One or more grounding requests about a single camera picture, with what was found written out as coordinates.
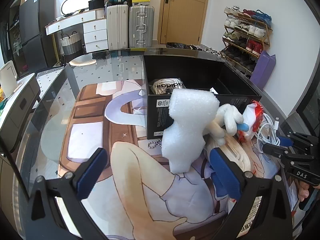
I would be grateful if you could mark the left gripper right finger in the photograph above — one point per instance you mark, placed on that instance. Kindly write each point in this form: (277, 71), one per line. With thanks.
(273, 218)

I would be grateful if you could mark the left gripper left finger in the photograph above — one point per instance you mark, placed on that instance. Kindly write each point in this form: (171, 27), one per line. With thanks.
(44, 218)

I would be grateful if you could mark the red white packet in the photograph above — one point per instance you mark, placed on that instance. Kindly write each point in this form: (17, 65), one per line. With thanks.
(253, 116)

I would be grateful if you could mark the white plush toy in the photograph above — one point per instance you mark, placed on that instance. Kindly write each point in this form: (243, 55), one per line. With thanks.
(228, 121)

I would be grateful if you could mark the white foam block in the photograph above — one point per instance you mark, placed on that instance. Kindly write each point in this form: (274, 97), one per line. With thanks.
(182, 143)

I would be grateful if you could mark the adidas shoelace bag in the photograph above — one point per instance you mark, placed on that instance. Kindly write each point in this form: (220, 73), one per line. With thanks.
(166, 86)

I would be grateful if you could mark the right hand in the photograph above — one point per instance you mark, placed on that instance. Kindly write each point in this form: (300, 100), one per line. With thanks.
(303, 190)

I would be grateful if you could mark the purple paper bag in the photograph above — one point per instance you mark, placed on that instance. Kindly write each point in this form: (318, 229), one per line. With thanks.
(263, 69)

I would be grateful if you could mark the anime printed mat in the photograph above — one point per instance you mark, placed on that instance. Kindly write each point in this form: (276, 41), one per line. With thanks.
(136, 196)

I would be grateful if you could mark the black cardboard box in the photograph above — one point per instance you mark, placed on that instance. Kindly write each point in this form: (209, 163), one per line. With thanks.
(206, 84)

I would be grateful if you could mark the grey side cabinet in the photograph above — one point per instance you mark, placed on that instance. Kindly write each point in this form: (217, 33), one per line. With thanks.
(17, 109)

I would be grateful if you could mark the wooden shoe rack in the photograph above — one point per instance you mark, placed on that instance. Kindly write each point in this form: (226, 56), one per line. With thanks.
(247, 34)

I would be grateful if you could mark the round wooden stool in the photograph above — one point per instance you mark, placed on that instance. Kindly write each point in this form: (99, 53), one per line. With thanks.
(82, 60)

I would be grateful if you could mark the black refrigerator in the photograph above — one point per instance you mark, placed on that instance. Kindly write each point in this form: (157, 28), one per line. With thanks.
(38, 48)

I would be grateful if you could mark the woven laundry basket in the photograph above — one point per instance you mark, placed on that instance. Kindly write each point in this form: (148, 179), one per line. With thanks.
(71, 44)

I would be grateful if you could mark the wooden door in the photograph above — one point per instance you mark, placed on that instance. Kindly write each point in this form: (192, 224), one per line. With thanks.
(181, 21)

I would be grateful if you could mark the white dresser with drawers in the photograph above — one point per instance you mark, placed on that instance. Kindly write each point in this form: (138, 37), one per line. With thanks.
(94, 25)

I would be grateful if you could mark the silver suitcase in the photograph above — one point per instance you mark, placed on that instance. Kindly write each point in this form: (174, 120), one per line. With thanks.
(141, 20)

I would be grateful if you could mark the white suitcase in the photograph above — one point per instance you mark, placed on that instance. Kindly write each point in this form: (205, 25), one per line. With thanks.
(117, 26)

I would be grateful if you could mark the oval mirror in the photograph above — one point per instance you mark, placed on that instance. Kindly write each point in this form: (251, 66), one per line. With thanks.
(69, 6)

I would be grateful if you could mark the black handbag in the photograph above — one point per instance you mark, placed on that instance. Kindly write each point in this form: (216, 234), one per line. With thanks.
(96, 4)

